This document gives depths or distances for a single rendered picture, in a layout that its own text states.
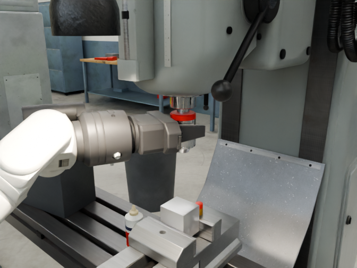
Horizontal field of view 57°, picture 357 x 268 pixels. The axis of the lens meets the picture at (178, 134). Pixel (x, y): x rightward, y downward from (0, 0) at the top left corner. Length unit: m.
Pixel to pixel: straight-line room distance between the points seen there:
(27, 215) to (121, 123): 0.54
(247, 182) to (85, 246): 0.46
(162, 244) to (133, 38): 0.37
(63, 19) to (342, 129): 0.71
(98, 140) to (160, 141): 0.10
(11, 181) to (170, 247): 0.30
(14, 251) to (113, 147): 2.10
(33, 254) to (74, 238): 1.64
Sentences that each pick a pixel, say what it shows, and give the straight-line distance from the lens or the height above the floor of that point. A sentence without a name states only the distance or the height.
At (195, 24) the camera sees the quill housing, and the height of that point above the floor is 1.42.
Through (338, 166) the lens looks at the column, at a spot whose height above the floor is 1.08.
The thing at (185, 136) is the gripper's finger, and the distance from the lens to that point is 0.57.
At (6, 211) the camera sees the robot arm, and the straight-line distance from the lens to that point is 0.51.
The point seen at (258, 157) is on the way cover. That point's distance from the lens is 0.95.
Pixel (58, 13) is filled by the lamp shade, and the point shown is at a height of 1.43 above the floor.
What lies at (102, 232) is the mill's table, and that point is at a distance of 0.87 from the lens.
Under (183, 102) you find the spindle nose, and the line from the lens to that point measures 0.57.
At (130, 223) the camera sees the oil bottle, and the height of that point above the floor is 1.01.
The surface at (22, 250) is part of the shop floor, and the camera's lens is 2.56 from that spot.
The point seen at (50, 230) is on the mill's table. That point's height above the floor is 0.93.
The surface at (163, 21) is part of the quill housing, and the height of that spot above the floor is 1.42.
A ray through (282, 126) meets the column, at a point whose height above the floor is 1.17.
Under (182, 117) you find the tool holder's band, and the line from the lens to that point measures 0.57.
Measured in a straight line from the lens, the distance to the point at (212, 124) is 4.81.
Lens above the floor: 1.41
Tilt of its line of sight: 17 degrees down
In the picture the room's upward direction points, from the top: straight up
